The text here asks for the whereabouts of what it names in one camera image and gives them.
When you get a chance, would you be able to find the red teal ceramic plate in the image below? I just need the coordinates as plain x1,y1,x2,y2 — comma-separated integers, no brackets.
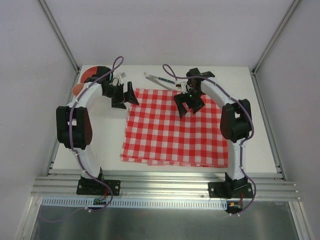
80,65,111,84

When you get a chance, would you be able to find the red white checkered cloth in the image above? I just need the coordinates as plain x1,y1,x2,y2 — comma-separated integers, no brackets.
120,88,228,168

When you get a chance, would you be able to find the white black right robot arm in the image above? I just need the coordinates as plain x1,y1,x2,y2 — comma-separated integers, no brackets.
173,68,254,198

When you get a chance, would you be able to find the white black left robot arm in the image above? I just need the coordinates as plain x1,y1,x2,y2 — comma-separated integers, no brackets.
56,65,139,194

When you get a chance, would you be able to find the silver table knife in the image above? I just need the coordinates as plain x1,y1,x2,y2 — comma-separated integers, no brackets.
146,77,175,91

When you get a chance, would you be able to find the salmon pink plastic cup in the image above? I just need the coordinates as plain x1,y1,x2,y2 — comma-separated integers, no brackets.
72,83,84,97

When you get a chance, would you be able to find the fork with green handle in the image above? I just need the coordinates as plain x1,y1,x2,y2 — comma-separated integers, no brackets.
143,72,176,84

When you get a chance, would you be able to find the aluminium frame post left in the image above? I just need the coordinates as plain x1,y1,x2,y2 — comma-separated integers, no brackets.
37,0,80,73

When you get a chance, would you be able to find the aluminium frame post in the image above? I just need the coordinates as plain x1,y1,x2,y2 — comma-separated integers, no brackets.
37,0,80,73
251,0,302,75

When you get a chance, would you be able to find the aluminium frame post right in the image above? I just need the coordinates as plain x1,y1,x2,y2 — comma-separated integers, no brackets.
251,0,302,75

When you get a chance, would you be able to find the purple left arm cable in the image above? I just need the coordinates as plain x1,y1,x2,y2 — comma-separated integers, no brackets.
39,56,125,223

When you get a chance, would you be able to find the aluminium front rail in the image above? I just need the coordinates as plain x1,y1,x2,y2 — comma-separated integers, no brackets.
31,169,302,202

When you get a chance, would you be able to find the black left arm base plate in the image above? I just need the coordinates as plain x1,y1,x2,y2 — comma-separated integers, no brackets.
76,178,121,196

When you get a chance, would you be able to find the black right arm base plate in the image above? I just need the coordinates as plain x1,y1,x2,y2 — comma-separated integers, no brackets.
207,182,254,199

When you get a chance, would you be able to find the white slotted cable duct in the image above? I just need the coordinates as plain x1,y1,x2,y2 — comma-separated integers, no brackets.
41,197,227,210

